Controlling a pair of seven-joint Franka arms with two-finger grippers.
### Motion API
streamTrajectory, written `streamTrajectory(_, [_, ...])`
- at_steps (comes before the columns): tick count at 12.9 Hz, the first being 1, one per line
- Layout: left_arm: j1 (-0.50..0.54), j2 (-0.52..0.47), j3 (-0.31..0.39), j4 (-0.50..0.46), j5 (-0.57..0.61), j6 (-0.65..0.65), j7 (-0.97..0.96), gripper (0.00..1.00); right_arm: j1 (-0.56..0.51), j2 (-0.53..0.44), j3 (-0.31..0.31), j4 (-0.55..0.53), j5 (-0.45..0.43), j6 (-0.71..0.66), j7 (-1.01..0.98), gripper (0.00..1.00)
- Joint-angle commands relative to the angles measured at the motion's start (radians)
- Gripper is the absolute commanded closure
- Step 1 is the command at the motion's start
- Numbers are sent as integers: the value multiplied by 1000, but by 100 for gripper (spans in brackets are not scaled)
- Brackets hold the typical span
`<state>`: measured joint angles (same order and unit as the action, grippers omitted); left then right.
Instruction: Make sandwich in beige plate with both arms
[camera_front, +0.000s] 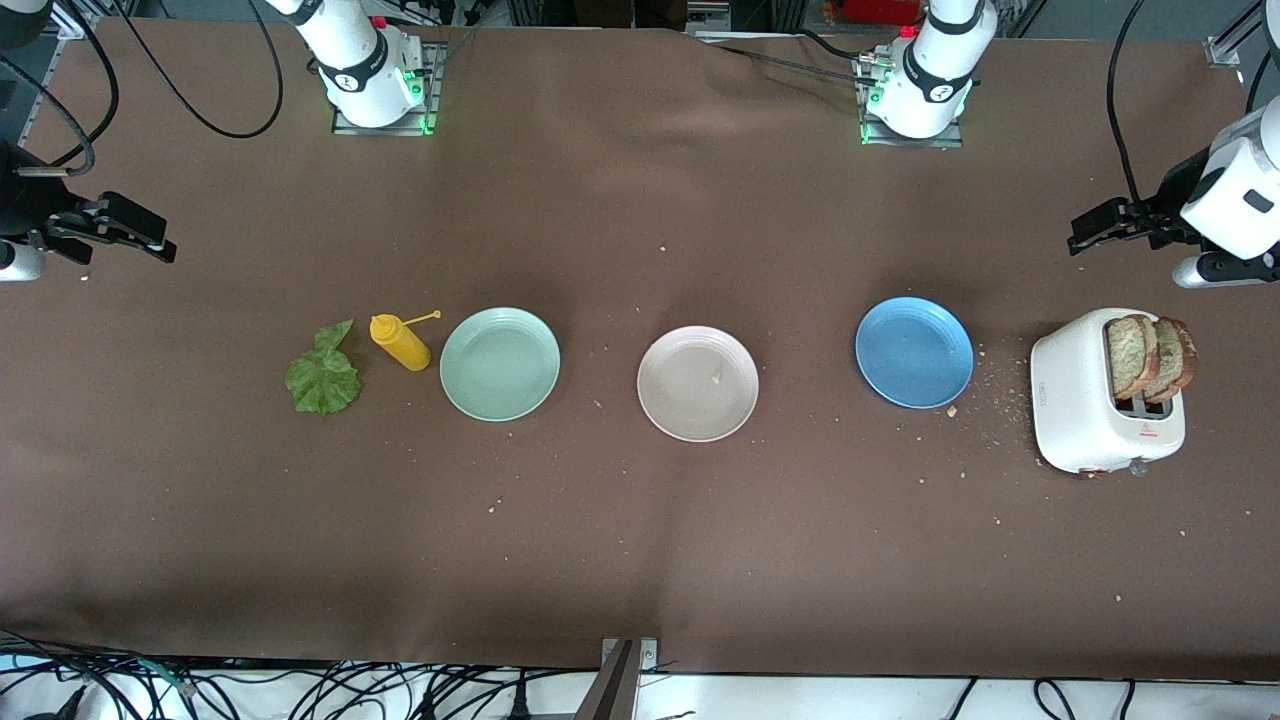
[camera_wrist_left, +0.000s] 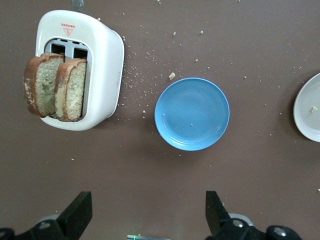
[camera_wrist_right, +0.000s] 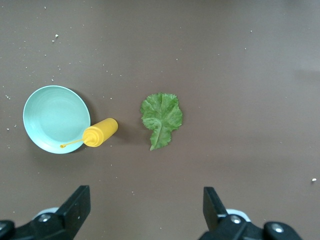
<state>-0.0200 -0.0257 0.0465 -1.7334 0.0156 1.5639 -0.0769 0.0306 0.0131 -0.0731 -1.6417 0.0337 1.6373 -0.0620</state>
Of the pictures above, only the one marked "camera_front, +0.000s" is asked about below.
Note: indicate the mint green plate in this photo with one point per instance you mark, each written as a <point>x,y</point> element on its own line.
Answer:
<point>500,365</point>

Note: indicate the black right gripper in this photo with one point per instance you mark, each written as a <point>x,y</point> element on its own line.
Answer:
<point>30,205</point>

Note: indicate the red box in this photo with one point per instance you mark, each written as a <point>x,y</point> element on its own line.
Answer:
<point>880,10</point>

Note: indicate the beige plate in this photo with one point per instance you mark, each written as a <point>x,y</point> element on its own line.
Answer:
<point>680,400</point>

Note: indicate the white toaster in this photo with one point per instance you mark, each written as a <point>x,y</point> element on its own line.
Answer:
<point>1070,400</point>

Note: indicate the yellow mustard squeeze bottle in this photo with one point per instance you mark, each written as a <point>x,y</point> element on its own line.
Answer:
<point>400,345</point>

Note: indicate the green lettuce leaf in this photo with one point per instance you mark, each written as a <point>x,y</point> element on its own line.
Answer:
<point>322,385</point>

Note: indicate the grey metal camera post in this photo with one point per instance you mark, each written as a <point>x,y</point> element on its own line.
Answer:
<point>610,690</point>

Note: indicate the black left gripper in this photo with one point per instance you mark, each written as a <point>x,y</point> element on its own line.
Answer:
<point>1172,205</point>

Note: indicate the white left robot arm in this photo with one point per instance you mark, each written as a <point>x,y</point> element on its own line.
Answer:
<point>930,80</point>

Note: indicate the brown tablecloth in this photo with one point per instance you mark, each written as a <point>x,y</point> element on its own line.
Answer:
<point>640,200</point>

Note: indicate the brown bread slice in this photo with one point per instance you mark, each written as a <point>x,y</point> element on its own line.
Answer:
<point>1128,360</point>
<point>1178,360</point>

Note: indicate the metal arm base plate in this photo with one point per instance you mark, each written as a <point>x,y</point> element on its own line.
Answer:
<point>910,143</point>
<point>350,127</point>

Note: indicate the blue plate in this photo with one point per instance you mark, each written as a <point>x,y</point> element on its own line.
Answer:
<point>915,352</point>

